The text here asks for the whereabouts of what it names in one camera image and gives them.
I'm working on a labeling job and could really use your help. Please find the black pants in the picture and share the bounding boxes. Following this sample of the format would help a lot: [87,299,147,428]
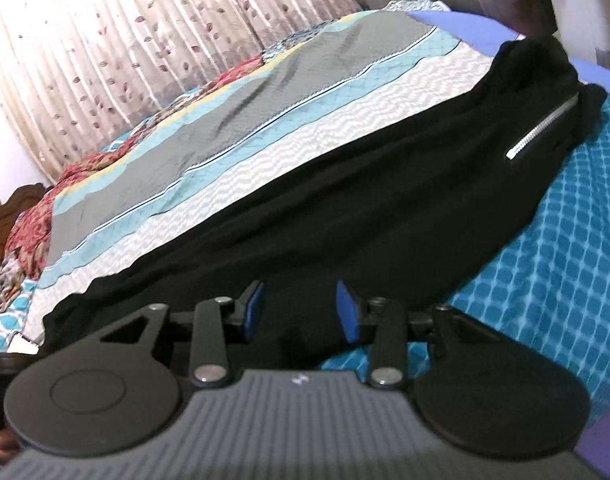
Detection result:
[41,37,607,368]

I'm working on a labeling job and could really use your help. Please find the person's hand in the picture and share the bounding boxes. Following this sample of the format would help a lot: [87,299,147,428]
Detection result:
[0,428,20,466]

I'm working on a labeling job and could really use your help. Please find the teal lattice pillow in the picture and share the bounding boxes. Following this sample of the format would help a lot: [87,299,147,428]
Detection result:
[0,278,37,352]

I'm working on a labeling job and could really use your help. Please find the striped patterned bedsheet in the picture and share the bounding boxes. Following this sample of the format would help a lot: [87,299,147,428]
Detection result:
[0,6,610,430]

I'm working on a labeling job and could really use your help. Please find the carved wooden headboard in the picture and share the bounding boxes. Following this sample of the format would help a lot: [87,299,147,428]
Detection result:
[0,183,48,263]

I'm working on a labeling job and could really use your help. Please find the purple blue mattress edge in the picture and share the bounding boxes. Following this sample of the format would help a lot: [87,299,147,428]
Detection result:
[408,11,610,93]

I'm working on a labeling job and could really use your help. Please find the floral beige curtain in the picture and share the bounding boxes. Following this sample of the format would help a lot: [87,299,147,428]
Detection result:
[0,0,357,179]

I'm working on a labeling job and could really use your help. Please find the white storage box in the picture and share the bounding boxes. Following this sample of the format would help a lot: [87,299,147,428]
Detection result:
[550,0,610,70]

